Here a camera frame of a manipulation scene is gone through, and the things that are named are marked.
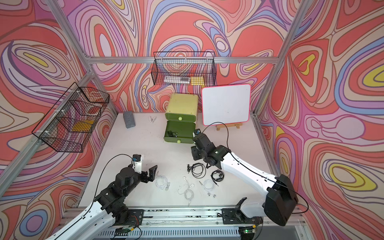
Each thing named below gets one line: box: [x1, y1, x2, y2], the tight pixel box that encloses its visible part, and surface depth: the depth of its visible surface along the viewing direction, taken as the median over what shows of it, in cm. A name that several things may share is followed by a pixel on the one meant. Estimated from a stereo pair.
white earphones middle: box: [177, 176, 195, 207], surface depth 84 cm
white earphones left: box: [155, 171, 171, 191], surface depth 86 cm
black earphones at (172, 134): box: [167, 130, 178, 138], surface depth 100 cm
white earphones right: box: [198, 179, 217, 198], surface depth 85 cm
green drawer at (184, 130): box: [163, 120, 196, 144], surface depth 98 cm
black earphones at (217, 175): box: [210, 169, 225, 185], surface depth 88 cm
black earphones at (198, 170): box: [187, 162, 207, 179], surface depth 91 cm
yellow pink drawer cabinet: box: [166, 93, 199, 115], surface depth 98 cm
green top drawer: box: [165, 112, 196, 123], surface depth 93 cm
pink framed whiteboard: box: [202, 84, 252, 126], surface depth 103 cm
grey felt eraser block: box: [123, 111, 136, 129], surface depth 116 cm
